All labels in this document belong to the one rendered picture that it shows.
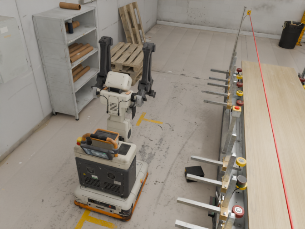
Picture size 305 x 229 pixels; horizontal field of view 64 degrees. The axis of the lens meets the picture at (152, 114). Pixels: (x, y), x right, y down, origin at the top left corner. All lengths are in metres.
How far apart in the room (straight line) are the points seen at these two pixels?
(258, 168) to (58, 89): 2.94
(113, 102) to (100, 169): 0.63
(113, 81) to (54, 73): 1.72
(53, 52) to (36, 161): 1.46
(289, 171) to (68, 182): 2.32
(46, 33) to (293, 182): 3.22
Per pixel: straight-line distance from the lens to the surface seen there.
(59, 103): 4.09
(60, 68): 3.75
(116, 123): 2.47
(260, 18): 9.36
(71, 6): 3.95
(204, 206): 1.87
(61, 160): 3.45
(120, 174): 2.31
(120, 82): 2.23
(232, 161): 1.92
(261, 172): 2.19
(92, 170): 2.45
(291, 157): 2.47
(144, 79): 2.30
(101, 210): 2.72
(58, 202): 3.01
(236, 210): 1.87
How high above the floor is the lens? 2.35
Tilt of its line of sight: 34 degrees down
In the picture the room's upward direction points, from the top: 3 degrees clockwise
